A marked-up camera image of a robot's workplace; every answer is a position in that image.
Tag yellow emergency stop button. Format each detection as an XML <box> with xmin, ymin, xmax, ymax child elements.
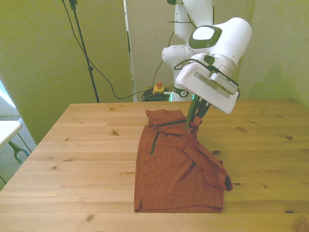
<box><xmin>152</xmin><ymin>81</ymin><xmax>166</xmax><ymax>95</ymax></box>

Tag black stand cable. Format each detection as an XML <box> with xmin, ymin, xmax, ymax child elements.
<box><xmin>61</xmin><ymin>0</ymin><xmax>145</xmax><ymax>100</ymax></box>

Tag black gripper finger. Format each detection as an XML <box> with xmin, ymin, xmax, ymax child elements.
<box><xmin>185</xmin><ymin>97</ymin><xmax>201</xmax><ymax>131</ymax></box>
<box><xmin>196</xmin><ymin>101</ymin><xmax>211</xmax><ymax>120</ymax></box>

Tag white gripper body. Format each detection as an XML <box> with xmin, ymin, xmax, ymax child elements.
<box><xmin>175</xmin><ymin>63</ymin><xmax>240</xmax><ymax>115</ymax></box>

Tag white folding table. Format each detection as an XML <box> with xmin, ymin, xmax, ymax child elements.
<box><xmin>0</xmin><ymin>120</ymin><xmax>24</xmax><ymax>149</ymax></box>

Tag black tripod pole stand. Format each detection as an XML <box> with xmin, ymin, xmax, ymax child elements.
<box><xmin>69</xmin><ymin>0</ymin><xmax>100</xmax><ymax>103</ymax></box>

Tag rust orange shorts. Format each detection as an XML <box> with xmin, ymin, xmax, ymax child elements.
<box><xmin>134</xmin><ymin>108</ymin><xmax>234</xmax><ymax>214</ymax></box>

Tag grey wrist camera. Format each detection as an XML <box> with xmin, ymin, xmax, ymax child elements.
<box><xmin>209</xmin><ymin>71</ymin><xmax>239</xmax><ymax>95</ymax></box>

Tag teal tipped black table leg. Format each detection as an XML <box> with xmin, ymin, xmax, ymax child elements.
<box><xmin>8</xmin><ymin>141</ymin><xmax>31</xmax><ymax>163</ymax></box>

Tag white slanted board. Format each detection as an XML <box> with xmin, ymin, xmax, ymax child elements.
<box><xmin>0</xmin><ymin>79</ymin><xmax>17</xmax><ymax>117</ymax></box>

